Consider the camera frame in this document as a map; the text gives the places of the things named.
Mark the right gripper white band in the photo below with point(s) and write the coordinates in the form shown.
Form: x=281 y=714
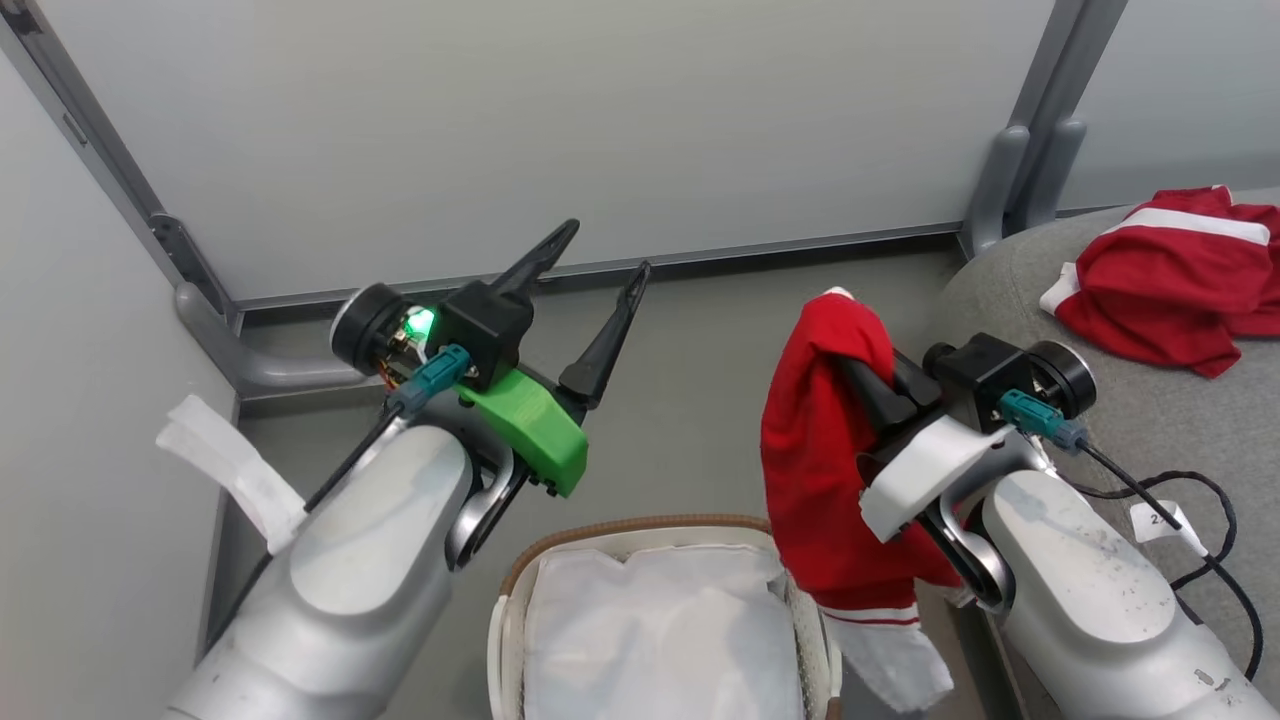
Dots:
x=930 y=465

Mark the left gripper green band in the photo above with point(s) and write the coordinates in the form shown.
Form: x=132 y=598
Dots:
x=530 y=430

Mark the red garment with white cuff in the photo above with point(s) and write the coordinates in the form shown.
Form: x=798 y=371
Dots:
x=810 y=450

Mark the red jersey with white stripe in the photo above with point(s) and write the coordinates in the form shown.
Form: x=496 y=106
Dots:
x=1160 y=290

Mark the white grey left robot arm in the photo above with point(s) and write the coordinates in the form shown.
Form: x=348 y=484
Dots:
x=350 y=580

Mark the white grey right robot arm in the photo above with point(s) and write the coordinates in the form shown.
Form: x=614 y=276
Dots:
x=1080 y=600

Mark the grey fabric sofa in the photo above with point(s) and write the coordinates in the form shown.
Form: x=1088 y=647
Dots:
x=1130 y=420

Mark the white laundry basket brown rim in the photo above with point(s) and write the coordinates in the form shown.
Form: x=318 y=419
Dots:
x=510 y=590

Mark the grey partition foot bar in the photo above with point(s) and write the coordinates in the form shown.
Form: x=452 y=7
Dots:
x=270 y=368

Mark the white tape strip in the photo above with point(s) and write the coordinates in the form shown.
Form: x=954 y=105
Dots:
x=230 y=465

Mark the grey partition bottom rail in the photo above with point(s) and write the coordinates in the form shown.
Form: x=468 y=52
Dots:
x=750 y=252

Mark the grey partition corner post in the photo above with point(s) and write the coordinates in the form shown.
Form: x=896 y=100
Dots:
x=110 y=160

